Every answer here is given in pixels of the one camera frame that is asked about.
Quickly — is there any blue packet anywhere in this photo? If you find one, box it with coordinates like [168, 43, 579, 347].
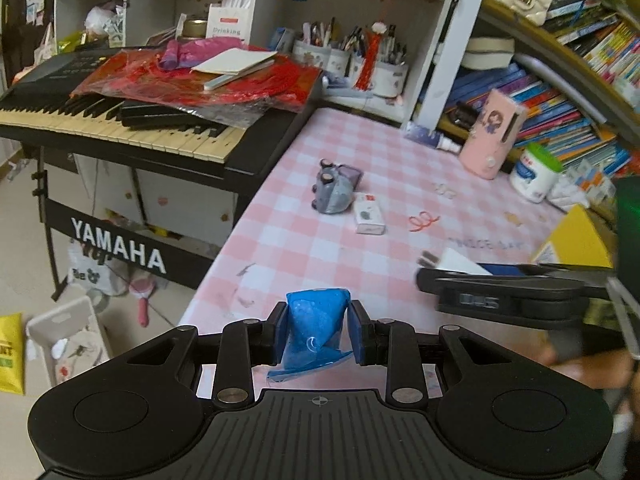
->
[267, 288, 352, 384]

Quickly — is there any person's right hand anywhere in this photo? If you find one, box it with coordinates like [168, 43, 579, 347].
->
[537, 344, 639, 419]

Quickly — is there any yellow cardboard box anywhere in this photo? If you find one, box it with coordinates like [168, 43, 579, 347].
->
[529, 205, 617, 269]

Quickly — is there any white jar green lid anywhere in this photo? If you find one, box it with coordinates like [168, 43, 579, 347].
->
[509, 143, 563, 204]

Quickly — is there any small white box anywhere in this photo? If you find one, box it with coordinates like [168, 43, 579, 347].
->
[352, 193, 386, 235]

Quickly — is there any pink checked tablecloth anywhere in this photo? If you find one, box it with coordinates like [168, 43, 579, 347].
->
[183, 108, 561, 333]

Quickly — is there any black keyboard stand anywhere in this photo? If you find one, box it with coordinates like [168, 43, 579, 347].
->
[32, 148, 213, 301]

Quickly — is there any white plastic basket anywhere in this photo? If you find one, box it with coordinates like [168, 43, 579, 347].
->
[26, 296, 112, 387]

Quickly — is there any yellow plastic bag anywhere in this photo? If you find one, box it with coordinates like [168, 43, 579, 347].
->
[0, 313, 25, 394]

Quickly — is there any white pen holder cup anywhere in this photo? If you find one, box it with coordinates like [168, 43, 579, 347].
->
[348, 54, 409, 99]

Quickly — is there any white notebook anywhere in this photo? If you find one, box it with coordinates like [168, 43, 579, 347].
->
[193, 48, 278, 76]

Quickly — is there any red plastic bag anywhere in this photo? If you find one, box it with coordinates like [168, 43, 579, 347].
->
[70, 49, 321, 128]

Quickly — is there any white cubby shelf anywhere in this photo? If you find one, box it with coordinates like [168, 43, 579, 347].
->
[53, 0, 454, 124]

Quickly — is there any black Yamaha keyboard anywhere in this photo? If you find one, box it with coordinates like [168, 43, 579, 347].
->
[1, 49, 319, 196]

